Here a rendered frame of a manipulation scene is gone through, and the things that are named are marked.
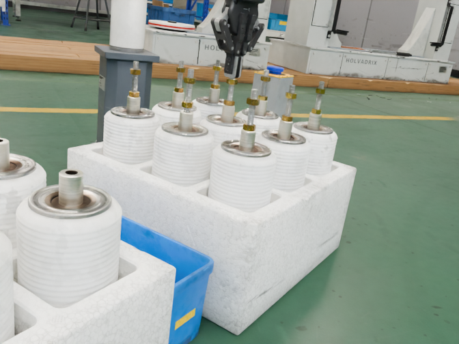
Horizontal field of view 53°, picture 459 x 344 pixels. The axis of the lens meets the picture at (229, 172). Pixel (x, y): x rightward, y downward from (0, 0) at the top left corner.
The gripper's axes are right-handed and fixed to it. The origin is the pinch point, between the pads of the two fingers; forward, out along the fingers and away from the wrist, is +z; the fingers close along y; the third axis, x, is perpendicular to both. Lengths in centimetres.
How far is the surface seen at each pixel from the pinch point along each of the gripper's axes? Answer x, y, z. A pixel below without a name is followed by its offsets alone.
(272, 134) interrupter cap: -10.0, 0.1, 9.7
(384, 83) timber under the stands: 68, 294, 30
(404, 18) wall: 170, 633, -28
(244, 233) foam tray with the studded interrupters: -18.9, -18.8, 18.6
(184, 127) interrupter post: -1.2, -12.7, 9.3
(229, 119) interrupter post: -1.0, -0.6, 9.3
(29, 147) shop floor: 69, 3, 35
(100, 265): -18.0, -42.1, 14.6
